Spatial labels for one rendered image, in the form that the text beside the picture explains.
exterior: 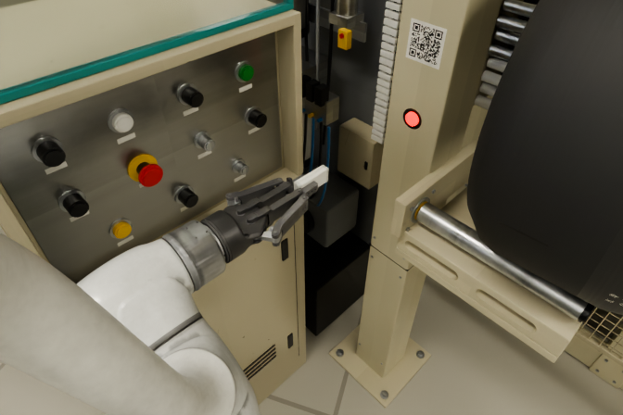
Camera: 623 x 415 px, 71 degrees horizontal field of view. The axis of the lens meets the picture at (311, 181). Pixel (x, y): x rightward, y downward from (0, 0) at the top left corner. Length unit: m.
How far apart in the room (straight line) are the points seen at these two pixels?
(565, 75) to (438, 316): 1.44
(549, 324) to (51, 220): 0.84
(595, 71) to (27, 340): 0.56
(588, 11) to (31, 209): 0.77
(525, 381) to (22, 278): 1.73
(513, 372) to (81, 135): 1.60
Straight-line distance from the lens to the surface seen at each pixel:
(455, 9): 0.81
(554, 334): 0.90
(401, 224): 0.92
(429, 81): 0.87
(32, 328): 0.31
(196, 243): 0.62
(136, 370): 0.39
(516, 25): 1.22
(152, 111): 0.77
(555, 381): 1.91
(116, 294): 0.59
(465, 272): 0.91
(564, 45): 0.58
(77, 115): 0.72
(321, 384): 1.70
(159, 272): 0.59
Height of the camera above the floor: 1.55
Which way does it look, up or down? 41 degrees down
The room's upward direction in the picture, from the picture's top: straight up
